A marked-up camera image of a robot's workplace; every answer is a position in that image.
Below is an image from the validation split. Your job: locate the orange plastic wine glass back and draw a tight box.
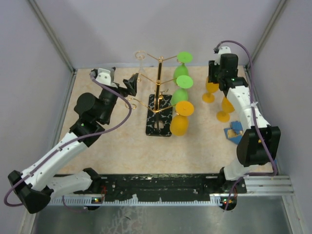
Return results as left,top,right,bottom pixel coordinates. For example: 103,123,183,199
202,78,219,103

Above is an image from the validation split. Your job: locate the orange plastic wine glass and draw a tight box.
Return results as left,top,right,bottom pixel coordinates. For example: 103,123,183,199
170,101,195,136
202,78,219,103
216,97,235,122

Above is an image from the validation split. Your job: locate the clear wine glass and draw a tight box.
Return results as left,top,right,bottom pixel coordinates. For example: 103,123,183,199
135,51,146,82

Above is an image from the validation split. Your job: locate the green plastic wine glass back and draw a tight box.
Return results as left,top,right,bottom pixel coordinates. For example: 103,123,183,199
171,75,194,106

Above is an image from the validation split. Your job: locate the green plastic wine glass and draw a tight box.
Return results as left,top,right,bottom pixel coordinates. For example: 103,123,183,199
171,75,194,106
173,51,193,79

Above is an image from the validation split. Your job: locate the green plastic wine glass front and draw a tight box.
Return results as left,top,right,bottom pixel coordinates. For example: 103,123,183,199
173,51,193,79

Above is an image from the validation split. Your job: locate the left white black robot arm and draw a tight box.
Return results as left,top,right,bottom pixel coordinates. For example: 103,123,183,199
8,67,139,214

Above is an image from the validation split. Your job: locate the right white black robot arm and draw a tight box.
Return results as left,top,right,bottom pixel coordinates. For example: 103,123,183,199
208,49,281,193

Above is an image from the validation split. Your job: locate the gold wine glass rack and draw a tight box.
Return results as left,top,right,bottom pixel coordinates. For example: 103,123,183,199
128,52,177,137

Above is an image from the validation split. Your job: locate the blue yellow picture board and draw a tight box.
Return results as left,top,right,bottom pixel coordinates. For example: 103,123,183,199
224,121,243,145

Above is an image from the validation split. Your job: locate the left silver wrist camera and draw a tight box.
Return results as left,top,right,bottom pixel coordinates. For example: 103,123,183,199
90,68,117,88

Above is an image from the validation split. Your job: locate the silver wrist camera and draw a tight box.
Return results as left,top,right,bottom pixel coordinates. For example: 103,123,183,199
90,68,117,88
214,45,232,65

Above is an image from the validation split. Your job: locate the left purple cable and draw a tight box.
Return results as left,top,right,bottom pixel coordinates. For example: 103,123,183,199
3,73,133,213

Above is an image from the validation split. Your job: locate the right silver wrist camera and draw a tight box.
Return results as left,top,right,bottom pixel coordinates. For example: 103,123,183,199
214,45,232,65

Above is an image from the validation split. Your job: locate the black mounting rail base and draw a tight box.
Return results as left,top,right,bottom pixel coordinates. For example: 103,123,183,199
73,167,247,211

